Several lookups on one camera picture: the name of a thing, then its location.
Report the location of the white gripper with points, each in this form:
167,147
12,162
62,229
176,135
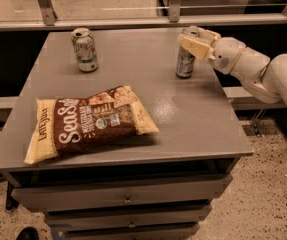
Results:
225,56

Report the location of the silver blue redbull can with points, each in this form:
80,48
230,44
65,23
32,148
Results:
185,63

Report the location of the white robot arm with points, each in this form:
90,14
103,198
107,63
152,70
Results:
262,77

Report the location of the green white soda can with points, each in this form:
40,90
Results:
84,49

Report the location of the grey drawer cabinet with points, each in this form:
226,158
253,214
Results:
127,152

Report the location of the brown sea salt chips bag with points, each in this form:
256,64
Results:
75,125

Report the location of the top drawer knob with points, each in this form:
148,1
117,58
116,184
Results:
128,201

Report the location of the drawer knob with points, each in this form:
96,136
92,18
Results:
131,225
128,201

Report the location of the black shoe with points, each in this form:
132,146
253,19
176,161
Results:
28,233

